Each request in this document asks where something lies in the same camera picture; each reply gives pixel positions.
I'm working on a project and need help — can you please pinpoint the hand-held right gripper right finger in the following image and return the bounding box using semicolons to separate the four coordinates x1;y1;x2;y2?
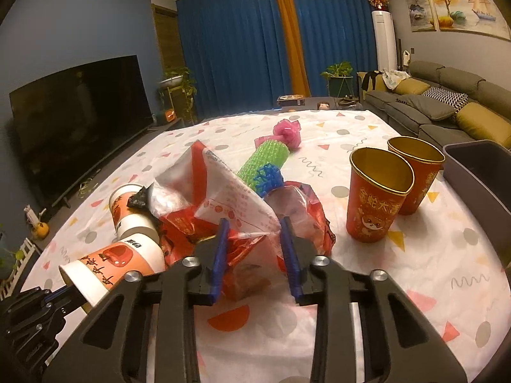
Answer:
279;217;468;383

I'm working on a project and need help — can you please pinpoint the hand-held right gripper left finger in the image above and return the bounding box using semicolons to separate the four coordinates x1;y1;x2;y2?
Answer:
48;219;231;383

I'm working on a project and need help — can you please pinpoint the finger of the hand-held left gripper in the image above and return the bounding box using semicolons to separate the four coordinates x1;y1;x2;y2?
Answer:
4;285;76;320
8;299;86;352

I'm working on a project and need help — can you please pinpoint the red translucent plastic bag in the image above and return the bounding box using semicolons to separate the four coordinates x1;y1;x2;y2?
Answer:
221;181;335;301

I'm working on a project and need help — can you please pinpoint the white red printed plastic bag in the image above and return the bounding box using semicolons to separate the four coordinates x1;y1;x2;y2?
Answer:
149;139;281;248

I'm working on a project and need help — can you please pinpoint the apple print paper cup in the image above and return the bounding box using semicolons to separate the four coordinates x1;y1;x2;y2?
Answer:
109;184;161;245
59;241;167;317

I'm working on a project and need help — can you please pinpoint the red gold paper cup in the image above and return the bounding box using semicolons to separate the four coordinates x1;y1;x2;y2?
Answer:
387;136;446;215
345;147;415;245

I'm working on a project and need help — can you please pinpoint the grey plastic bin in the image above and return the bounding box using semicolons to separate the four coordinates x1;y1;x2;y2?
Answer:
442;139;511;273

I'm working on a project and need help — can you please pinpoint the white low fence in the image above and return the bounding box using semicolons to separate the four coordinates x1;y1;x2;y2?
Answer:
0;237;41;301

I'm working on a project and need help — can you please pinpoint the orange floor toy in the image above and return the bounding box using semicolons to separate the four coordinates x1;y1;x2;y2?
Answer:
23;205;51;241

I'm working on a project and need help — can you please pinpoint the blue plastic lattice ornament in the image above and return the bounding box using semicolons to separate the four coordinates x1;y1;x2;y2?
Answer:
251;163;285;199

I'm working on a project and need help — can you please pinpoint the black crumpled wrapper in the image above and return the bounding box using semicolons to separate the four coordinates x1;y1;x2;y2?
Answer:
127;187;151;210

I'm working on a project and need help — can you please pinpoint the green beaded roll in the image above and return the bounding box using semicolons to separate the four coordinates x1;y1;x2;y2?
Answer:
237;139;291;189

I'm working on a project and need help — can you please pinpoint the white confetti print tablecloth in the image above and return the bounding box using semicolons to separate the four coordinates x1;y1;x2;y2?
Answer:
20;108;504;383

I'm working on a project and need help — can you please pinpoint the pink mesh flower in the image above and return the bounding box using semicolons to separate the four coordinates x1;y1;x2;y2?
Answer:
272;118;305;153

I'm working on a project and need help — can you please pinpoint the black flat television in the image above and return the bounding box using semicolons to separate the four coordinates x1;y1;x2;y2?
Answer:
9;54;155;209

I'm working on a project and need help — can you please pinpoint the trailing plant on stand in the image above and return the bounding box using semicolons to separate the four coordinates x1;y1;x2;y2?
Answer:
157;67;199;125

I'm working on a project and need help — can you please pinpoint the grey sofa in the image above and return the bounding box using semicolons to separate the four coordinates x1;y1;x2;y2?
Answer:
364;61;511;149

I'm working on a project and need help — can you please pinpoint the potted green plant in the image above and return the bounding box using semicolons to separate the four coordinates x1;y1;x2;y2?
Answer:
319;61;357;99

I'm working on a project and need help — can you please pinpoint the pile of clothes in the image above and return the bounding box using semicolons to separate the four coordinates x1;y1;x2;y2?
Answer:
358;69;412;92

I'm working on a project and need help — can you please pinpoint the blue curtain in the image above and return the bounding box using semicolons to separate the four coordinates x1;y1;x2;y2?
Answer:
289;0;385;97
176;0;293;122

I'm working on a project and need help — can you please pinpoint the small yellow cushion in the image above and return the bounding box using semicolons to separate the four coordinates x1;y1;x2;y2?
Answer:
394;78;431;96

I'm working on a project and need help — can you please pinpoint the orange curtain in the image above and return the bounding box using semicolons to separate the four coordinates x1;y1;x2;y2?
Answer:
271;0;311;97

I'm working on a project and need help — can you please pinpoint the black white patterned cushion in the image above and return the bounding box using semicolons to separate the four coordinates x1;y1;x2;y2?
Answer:
420;86;469;111

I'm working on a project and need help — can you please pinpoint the wooden window blind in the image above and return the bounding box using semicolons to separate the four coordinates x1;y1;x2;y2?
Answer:
151;3;187;73

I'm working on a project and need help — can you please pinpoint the large yellow cushion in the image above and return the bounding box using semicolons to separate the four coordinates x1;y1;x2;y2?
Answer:
455;101;511;149

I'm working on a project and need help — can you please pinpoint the white standing air conditioner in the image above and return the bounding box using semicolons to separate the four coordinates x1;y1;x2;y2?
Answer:
371;10;398;73

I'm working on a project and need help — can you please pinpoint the grey landscape wall painting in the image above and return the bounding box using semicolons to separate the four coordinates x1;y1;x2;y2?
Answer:
401;0;438;33

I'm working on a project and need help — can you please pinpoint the golden tree wall painting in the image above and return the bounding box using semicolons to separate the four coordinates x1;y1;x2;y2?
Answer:
427;0;511;41

